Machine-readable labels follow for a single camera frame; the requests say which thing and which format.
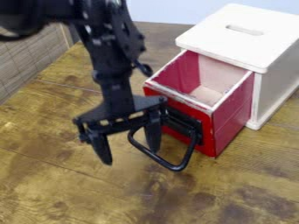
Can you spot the white wooden box cabinet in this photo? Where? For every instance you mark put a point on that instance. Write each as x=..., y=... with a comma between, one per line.
x=258, y=40

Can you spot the red wooden drawer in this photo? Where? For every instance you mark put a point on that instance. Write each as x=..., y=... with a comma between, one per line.
x=212, y=91

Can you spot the black metal drawer handle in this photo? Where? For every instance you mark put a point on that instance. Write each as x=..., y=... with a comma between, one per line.
x=180, y=126

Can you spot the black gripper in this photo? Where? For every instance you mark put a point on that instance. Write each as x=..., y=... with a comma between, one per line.
x=121, y=112

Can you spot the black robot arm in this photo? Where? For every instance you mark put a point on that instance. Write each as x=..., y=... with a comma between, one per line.
x=116, y=44

